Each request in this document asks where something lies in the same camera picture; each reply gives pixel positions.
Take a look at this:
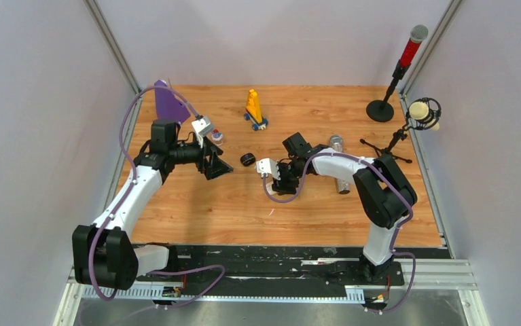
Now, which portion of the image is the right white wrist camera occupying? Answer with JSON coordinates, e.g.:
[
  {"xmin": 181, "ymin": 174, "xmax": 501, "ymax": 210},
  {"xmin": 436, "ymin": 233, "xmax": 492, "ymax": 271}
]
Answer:
[{"xmin": 255, "ymin": 158, "xmax": 281, "ymax": 180}]

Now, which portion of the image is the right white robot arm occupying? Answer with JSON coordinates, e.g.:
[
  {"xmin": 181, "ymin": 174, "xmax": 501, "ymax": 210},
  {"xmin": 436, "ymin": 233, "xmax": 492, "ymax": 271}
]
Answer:
[{"xmin": 255, "ymin": 132, "xmax": 418, "ymax": 284}]

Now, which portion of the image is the glitter silver microphone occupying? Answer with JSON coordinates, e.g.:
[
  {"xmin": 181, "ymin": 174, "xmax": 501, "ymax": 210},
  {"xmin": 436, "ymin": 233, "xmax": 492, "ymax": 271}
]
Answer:
[{"xmin": 328, "ymin": 134, "xmax": 351, "ymax": 195}]

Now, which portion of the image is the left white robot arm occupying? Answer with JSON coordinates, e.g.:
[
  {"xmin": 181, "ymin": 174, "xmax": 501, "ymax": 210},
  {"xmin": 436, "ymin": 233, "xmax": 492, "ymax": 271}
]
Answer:
[{"xmin": 72, "ymin": 116, "xmax": 233, "ymax": 290}]

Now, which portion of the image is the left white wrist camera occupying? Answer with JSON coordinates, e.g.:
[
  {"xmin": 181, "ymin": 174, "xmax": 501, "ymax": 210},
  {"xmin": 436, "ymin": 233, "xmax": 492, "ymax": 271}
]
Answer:
[{"xmin": 192, "ymin": 116, "xmax": 215, "ymax": 148}]

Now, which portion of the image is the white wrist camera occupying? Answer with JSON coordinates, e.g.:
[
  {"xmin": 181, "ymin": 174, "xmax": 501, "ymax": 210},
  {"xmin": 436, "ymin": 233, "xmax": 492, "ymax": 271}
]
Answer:
[
  {"xmin": 255, "ymin": 158, "xmax": 281, "ymax": 180},
  {"xmin": 192, "ymin": 116, "xmax": 215, "ymax": 148}
]

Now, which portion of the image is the beige microphone shock mount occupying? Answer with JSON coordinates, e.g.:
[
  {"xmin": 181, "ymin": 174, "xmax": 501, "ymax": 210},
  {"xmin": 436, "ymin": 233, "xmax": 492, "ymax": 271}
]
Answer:
[{"xmin": 359, "ymin": 97, "xmax": 442, "ymax": 164}]

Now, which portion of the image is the yellow blue toy car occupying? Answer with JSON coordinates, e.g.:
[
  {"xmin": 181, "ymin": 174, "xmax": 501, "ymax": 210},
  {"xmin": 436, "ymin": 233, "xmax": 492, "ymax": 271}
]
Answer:
[{"xmin": 244, "ymin": 89, "xmax": 268, "ymax": 131}]

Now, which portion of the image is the purple cable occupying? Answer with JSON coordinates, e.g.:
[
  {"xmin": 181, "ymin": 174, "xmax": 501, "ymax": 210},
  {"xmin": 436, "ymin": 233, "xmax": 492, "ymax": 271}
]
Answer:
[
  {"xmin": 261, "ymin": 151, "xmax": 418, "ymax": 314},
  {"xmin": 88, "ymin": 85, "xmax": 226, "ymax": 310}
]

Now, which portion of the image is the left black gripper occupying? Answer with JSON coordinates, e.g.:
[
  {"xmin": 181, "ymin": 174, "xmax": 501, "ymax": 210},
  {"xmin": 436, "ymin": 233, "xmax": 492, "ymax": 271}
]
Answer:
[{"xmin": 168, "ymin": 133, "xmax": 232, "ymax": 180}]

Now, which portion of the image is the purple plastic wedge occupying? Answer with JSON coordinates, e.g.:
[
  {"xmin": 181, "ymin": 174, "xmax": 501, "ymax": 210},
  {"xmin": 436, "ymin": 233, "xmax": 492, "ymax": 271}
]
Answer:
[{"xmin": 154, "ymin": 88, "xmax": 191, "ymax": 124}]

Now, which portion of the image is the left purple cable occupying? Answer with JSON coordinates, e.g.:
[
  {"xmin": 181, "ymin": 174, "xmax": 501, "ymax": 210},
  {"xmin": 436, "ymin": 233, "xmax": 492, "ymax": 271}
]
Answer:
[{"xmin": 88, "ymin": 85, "xmax": 226, "ymax": 310}]

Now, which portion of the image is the black earbud charging case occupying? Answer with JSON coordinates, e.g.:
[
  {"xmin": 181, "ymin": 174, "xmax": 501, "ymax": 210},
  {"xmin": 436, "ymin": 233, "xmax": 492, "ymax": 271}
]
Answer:
[{"xmin": 240, "ymin": 153, "xmax": 256, "ymax": 166}]

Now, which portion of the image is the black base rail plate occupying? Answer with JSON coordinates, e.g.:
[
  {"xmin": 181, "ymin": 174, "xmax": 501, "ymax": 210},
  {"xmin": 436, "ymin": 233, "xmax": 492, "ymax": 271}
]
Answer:
[{"xmin": 144, "ymin": 245, "xmax": 406, "ymax": 298}]

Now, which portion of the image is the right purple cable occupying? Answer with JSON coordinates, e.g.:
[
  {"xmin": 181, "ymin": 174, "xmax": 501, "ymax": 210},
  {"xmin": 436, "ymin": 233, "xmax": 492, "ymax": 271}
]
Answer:
[{"xmin": 261, "ymin": 151, "xmax": 418, "ymax": 314}]

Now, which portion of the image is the red microphone on stand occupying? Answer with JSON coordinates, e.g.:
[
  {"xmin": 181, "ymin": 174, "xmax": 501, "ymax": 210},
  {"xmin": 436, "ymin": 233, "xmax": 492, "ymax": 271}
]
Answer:
[{"xmin": 366, "ymin": 24, "xmax": 429, "ymax": 122}]

